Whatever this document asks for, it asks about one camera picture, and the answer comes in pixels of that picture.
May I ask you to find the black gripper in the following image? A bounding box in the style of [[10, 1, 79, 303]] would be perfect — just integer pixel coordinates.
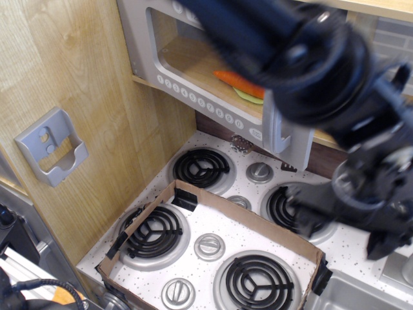
[[287, 158, 412, 260]]

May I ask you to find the grey toy microwave door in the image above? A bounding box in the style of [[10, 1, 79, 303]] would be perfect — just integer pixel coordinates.
[[117, 1, 314, 171]]

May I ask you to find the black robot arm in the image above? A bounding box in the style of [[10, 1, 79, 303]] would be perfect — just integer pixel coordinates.
[[183, 1, 412, 260]]

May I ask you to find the silver toy sink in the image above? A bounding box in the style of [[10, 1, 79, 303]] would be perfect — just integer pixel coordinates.
[[306, 250, 413, 310]]

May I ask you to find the back right black burner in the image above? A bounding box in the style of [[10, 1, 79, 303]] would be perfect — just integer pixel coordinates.
[[260, 182, 339, 245]]

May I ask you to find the black burner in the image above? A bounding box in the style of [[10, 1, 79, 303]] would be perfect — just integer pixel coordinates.
[[212, 250, 302, 310], [119, 203, 190, 271], [166, 147, 237, 196], [260, 182, 339, 245]]

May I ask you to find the wooden shelf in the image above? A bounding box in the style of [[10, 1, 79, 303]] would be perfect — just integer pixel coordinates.
[[132, 74, 413, 174]]

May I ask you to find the hanging silver spatula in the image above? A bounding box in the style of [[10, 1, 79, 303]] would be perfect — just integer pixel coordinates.
[[281, 162, 297, 173]]

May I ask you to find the front right black burner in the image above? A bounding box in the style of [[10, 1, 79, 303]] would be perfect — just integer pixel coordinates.
[[212, 250, 302, 310]]

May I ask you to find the back grey stove knob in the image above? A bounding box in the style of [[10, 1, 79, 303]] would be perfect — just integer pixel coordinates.
[[246, 162, 274, 184]]

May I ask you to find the grey stove knob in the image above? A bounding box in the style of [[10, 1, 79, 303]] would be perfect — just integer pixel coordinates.
[[194, 233, 226, 262], [246, 162, 274, 184], [161, 278, 196, 310]]

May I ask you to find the middle small grey knob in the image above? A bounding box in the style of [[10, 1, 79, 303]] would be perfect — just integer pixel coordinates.
[[227, 195, 252, 211]]

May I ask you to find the centre grey stove knob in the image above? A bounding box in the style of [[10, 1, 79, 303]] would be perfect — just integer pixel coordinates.
[[194, 233, 226, 262]]

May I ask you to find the hanging silver skimmer spoon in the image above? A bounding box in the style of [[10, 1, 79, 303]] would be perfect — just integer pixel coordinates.
[[230, 134, 254, 155]]

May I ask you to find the back left black burner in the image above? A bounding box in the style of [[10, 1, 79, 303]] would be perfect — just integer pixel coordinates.
[[166, 147, 237, 196]]

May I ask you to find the front grey stove knob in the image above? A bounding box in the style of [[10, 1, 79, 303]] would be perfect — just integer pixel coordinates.
[[161, 278, 196, 310]]

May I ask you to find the front left black burner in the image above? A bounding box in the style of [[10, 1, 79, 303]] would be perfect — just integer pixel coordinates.
[[119, 203, 190, 271]]

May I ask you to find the orange toy carrot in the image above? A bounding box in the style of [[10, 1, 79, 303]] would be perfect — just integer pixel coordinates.
[[213, 70, 265, 99]]

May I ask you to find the grey oven front knob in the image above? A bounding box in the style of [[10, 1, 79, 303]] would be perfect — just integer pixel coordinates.
[[103, 292, 130, 310]]

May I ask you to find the cardboard frame on stove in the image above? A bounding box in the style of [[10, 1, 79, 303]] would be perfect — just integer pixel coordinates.
[[96, 181, 325, 309]]

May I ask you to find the grey wall phone holder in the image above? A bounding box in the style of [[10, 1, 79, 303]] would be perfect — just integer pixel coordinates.
[[14, 107, 89, 187]]

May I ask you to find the black braided cable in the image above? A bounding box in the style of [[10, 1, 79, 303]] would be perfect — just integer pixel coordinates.
[[12, 278, 85, 310]]

